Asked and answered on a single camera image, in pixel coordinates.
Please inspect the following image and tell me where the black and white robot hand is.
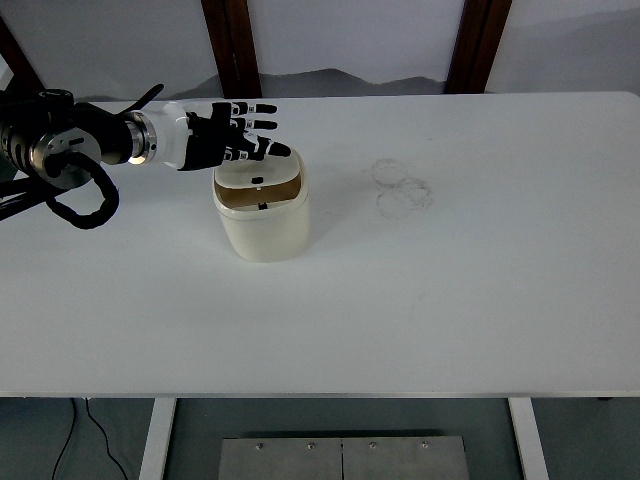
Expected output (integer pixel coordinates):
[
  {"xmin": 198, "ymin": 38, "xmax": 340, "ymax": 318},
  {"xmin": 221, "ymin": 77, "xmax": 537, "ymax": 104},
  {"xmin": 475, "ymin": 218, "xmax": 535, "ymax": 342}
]
[{"xmin": 147, "ymin": 101, "xmax": 293, "ymax": 173}]

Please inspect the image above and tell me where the cream plastic trash bin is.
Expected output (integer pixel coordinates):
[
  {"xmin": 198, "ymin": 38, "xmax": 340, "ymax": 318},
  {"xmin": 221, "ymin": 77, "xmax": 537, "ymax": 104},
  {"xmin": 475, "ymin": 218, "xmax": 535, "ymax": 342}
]
[{"xmin": 212, "ymin": 147, "xmax": 311, "ymax": 264}]

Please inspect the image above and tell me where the dark brown slanted wooden beam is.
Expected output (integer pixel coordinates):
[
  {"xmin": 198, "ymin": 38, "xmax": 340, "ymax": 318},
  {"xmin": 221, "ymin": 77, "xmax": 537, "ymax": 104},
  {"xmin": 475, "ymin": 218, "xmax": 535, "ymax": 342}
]
[{"xmin": 0, "ymin": 16, "xmax": 42, "ymax": 93}]

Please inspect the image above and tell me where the white table leg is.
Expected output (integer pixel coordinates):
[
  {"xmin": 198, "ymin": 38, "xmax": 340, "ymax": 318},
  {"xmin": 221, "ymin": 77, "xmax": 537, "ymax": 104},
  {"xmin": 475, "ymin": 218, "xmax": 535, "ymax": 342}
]
[
  {"xmin": 138, "ymin": 398, "xmax": 177, "ymax": 480},
  {"xmin": 508, "ymin": 398, "xmax": 551, "ymax": 480}
]

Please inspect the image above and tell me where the grey metal plate with screws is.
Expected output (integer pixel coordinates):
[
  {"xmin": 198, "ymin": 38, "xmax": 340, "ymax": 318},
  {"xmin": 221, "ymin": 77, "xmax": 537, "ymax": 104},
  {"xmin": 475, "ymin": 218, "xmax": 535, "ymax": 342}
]
[
  {"xmin": 218, "ymin": 437, "xmax": 344, "ymax": 480},
  {"xmin": 341, "ymin": 435, "xmax": 469, "ymax": 480}
]

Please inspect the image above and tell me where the dark brown wooden post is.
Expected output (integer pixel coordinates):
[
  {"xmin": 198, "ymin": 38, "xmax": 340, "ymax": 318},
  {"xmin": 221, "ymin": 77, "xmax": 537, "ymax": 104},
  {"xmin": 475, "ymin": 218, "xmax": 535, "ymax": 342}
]
[
  {"xmin": 201, "ymin": 0, "xmax": 265, "ymax": 100},
  {"xmin": 444, "ymin": 0, "xmax": 515, "ymax": 96}
]

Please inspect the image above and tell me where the thin black floor cable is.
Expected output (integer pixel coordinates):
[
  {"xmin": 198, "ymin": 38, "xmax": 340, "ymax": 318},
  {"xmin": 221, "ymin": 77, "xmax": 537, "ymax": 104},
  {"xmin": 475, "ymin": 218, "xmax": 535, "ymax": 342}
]
[
  {"xmin": 51, "ymin": 398, "xmax": 79, "ymax": 480},
  {"xmin": 83, "ymin": 398, "xmax": 131, "ymax": 480}
]

